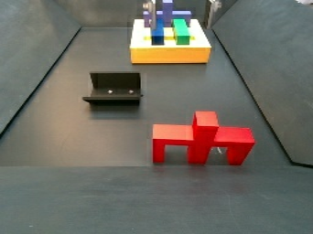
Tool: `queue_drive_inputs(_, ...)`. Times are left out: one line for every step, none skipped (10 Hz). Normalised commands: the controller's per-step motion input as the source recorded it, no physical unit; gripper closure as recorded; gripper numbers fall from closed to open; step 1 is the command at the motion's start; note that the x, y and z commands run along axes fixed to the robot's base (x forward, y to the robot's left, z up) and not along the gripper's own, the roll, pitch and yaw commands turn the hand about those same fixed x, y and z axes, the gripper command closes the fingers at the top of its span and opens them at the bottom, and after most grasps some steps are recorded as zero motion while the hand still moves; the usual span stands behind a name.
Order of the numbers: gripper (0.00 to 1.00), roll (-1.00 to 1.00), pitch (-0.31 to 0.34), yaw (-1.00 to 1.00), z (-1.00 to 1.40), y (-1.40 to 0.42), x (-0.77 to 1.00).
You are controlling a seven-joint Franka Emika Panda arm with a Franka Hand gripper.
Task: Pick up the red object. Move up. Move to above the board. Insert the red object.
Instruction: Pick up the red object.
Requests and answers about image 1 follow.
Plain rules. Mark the green bar block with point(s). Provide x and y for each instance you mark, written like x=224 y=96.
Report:
x=181 y=31

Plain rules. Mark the yellow wooden board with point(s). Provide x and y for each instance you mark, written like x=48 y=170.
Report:
x=145 y=53

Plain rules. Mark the red cross-shaped block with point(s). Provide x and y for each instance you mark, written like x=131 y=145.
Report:
x=200 y=137

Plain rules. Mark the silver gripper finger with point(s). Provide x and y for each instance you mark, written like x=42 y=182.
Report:
x=151 y=13

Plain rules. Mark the purple cross-shaped block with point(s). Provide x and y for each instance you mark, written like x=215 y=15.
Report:
x=168 y=13

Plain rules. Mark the black angle bracket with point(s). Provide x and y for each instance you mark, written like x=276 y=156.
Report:
x=114 y=87

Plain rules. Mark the blue bar block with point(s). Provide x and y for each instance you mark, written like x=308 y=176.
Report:
x=157 y=33

